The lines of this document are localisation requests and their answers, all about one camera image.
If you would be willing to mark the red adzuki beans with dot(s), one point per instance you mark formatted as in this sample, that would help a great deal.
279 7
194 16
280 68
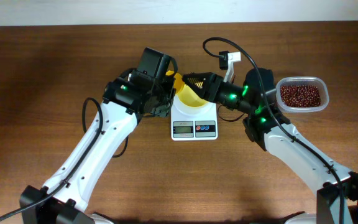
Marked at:
300 96

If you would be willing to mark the white digital kitchen scale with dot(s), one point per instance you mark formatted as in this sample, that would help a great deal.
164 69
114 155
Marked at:
193 123

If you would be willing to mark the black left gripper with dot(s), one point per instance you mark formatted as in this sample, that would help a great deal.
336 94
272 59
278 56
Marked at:
163 111

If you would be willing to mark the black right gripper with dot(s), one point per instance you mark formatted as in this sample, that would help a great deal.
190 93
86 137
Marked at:
211 87

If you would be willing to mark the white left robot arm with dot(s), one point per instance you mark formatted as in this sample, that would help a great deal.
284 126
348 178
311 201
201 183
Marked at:
65 196

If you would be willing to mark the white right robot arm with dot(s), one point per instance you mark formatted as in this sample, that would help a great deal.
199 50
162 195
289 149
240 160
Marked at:
334 185

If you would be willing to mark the yellow plastic bowl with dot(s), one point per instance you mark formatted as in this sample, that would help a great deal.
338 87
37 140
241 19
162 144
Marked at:
188 97

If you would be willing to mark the clear plastic container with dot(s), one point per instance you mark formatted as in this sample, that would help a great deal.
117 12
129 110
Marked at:
323 91

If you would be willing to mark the yellow plastic measuring scoop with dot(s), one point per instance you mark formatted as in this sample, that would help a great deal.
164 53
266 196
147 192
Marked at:
174 83

